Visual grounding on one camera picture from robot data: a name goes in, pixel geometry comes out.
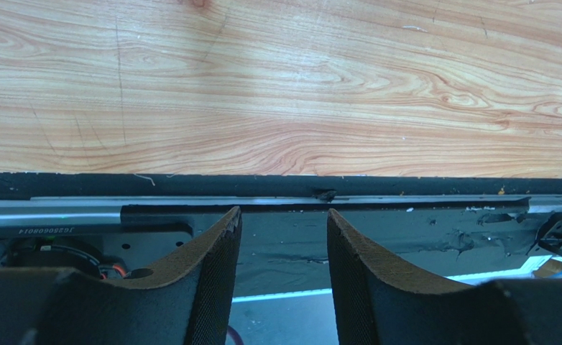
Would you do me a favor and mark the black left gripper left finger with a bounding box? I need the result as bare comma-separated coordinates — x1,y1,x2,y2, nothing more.
0,207,242,344

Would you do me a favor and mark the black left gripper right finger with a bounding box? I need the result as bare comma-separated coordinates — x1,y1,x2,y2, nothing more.
327,209,562,344

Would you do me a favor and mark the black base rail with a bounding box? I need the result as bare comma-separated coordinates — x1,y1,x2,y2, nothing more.
0,172,562,296

